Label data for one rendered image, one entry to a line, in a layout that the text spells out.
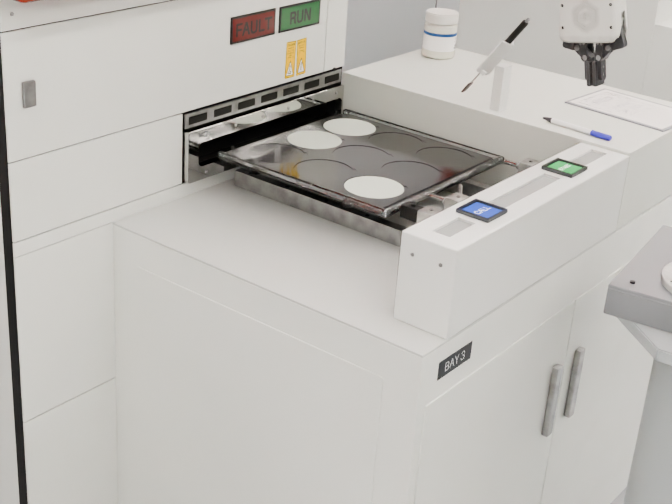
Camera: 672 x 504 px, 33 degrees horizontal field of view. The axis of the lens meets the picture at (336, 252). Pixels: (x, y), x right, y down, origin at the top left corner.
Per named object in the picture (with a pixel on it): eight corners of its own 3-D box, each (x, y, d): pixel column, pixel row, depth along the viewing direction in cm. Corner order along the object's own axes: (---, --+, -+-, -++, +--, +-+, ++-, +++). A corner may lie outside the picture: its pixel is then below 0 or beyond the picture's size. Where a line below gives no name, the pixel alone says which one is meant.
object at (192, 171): (181, 181, 202) (182, 130, 198) (335, 127, 234) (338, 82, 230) (188, 184, 201) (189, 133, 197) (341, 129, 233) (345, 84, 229)
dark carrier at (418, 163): (224, 155, 202) (224, 152, 201) (343, 114, 227) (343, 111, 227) (382, 211, 183) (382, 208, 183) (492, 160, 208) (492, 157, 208)
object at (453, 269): (392, 318, 166) (400, 230, 160) (568, 215, 207) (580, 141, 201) (446, 340, 161) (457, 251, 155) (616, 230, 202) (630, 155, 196)
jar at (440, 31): (415, 54, 244) (419, 10, 240) (433, 49, 250) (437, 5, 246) (442, 61, 241) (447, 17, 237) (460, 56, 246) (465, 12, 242)
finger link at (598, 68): (590, 45, 182) (591, 86, 184) (609, 45, 180) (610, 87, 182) (599, 41, 184) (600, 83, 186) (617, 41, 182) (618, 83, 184)
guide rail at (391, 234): (233, 185, 209) (234, 169, 208) (241, 182, 210) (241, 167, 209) (465, 272, 182) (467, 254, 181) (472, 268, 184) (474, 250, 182)
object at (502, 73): (470, 105, 214) (479, 35, 209) (481, 101, 217) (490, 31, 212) (499, 113, 211) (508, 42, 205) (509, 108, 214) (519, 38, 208)
